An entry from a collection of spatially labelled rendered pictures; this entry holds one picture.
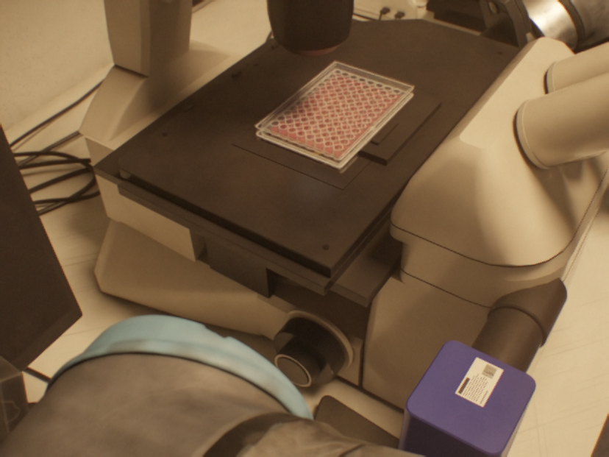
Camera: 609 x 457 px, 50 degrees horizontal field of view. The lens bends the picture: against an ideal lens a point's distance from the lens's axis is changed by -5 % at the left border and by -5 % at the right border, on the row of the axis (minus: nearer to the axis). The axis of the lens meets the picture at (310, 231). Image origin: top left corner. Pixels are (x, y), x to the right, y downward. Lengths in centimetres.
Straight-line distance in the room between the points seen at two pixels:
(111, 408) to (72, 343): 53
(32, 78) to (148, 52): 43
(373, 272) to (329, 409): 17
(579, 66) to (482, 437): 25
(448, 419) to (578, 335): 36
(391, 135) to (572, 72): 17
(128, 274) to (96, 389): 51
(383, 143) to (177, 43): 24
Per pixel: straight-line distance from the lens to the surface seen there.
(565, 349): 72
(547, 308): 48
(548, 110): 44
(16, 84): 106
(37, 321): 48
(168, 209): 55
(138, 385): 21
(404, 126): 59
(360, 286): 49
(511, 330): 45
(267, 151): 57
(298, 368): 59
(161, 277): 70
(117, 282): 74
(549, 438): 66
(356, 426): 62
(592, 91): 43
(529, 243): 45
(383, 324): 56
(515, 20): 79
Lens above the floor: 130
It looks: 44 degrees down
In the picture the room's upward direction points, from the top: 2 degrees counter-clockwise
